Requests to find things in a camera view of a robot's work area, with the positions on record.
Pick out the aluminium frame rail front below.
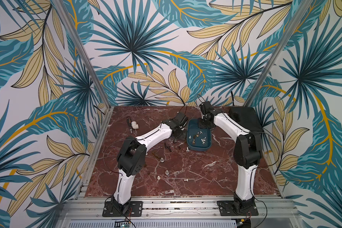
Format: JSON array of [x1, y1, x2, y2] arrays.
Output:
[[56, 196, 304, 228]]

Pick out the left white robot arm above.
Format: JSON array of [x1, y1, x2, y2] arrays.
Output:
[[111, 112, 188, 211]]

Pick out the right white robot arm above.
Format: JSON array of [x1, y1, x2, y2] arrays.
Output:
[[198, 101, 263, 209]]

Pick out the black plastic tool case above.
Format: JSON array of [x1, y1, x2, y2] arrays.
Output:
[[228, 106, 263, 132]]

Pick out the white pipe elbow fitting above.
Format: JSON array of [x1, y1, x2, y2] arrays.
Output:
[[131, 121, 139, 129]]

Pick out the teal plastic storage box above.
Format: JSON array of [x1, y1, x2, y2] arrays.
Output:
[[186, 119, 212, 152]]

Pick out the black orange screwdriver handle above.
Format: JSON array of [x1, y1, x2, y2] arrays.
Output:
[[126, 116, 133, 134]]

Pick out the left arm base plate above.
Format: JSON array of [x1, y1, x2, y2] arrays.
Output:
[[102, 200, 143, 218]]

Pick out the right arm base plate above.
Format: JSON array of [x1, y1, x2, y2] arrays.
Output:
[[217, 200, 259, 217]]

